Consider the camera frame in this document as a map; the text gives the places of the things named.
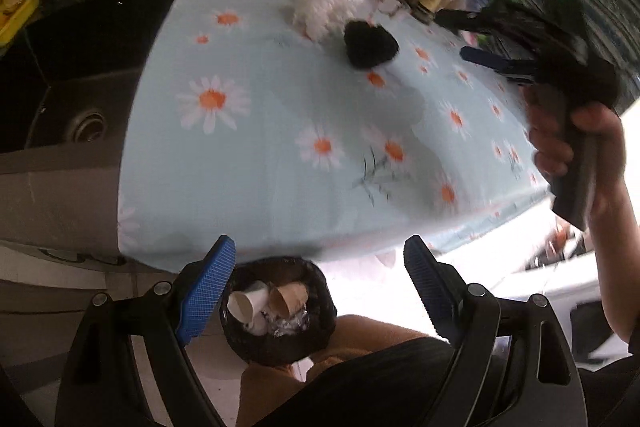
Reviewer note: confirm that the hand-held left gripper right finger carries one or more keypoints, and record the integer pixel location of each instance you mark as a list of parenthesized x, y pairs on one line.
[(431, 289)]

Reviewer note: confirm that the white tissue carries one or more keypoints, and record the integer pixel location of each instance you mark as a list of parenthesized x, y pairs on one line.
[(260, 326)]

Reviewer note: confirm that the dark kitchen sink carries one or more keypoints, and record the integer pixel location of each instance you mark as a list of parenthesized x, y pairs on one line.
[(65, 97)]

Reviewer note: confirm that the black fluffy cloth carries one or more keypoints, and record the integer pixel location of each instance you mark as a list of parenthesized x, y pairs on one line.
[(370, 44)]

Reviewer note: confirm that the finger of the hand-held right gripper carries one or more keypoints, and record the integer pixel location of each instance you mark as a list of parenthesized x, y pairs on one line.
[(487, 59), (465, 19)]

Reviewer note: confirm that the white paper cup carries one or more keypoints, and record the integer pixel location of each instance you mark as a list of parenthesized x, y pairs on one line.
[(245, 304)]

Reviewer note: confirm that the blue daisy print tablecloth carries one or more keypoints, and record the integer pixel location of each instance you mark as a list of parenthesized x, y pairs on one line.
[(280, 117)]

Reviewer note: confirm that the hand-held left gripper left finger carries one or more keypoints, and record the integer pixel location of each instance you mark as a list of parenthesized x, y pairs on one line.
[(210, 287)]

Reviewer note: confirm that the trash bin with black bag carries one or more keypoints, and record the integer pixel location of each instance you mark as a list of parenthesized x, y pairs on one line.
[(277, 347)]

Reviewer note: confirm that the person's right hand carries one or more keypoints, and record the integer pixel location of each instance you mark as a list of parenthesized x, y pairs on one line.
[(607, 157)]

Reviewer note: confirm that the brown paper cup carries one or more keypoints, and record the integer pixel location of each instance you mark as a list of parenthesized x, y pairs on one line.
[(285, 299)]

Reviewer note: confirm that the person's right forearm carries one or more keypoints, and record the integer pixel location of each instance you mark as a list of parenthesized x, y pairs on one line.
[(617, 282)]

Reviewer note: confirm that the silver foil bag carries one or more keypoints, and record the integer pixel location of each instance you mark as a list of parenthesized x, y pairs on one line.
[(290, 326)]

